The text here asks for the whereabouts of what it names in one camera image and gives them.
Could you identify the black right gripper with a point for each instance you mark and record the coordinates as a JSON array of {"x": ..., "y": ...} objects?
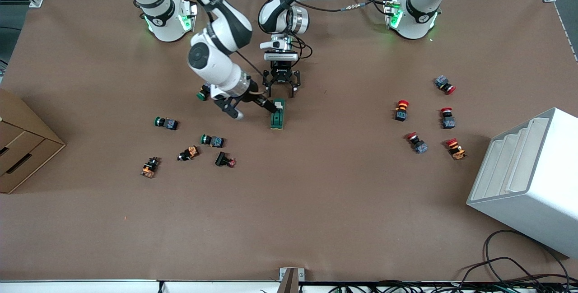
[{"x": 254, "y": 98}]

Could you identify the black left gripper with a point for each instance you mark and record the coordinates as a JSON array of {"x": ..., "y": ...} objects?
[{"x": 281, "y": 72}]

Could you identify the green load switch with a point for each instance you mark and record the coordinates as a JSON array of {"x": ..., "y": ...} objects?
[{"x": 277, "y": 121}]

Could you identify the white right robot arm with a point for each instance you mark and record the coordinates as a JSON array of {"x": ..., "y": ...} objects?
[{"x": 216, "y": 65}]

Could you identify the green mushroom push button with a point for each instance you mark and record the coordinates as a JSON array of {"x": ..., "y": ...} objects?
[
  {"x": 216, "y": 141},
  {"x": 170, "y": 124},
  {"x": 202, "y": 95}
]

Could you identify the black square push button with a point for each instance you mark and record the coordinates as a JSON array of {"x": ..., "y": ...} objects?
[{"x": 221, "y": 159}]

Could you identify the red emergency stop button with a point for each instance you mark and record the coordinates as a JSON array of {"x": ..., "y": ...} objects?
[
  {"x": 419, "y": 145},
  {"x": 457, "y": 151},
  {"x": 401, "y": 113},
  {"x": 448, "y": 121},
  {"x": 442, "y": 82}
]

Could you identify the brown cardboard box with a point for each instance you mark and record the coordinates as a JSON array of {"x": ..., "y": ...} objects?
[{"x": 27, "y": 148}]

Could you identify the white slotted rack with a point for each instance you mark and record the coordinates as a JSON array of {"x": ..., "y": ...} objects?
[{"x": 533, "y": 202}]

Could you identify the black orange selector switch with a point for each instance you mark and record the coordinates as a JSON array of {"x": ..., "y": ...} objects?
[
  {"x": 192, "y": 151},
  {"x": 148, "y": 169}
]

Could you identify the grey metal bracket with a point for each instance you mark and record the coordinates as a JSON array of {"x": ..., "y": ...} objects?
[{"x": 292, "y": 275}]

